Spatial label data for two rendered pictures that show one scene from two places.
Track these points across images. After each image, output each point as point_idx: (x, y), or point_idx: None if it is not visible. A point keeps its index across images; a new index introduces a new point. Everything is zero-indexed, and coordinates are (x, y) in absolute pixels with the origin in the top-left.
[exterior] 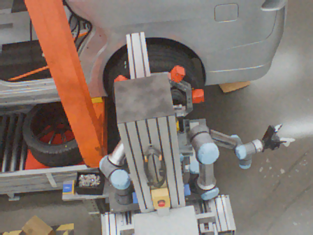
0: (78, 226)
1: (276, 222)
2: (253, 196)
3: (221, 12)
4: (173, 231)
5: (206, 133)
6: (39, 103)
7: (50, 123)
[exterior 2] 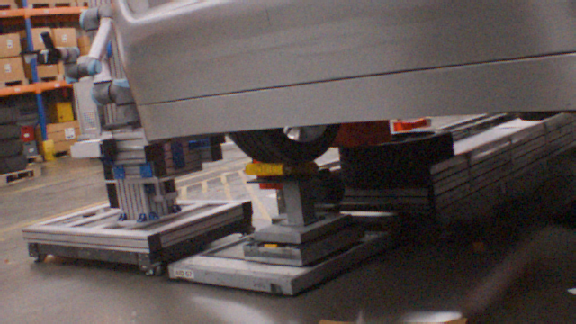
0: None
1: (67, 301)
2: (120, 299)
3: None
4: None
5: (97, 7)
6: (445, 130)
7: (402, 139)
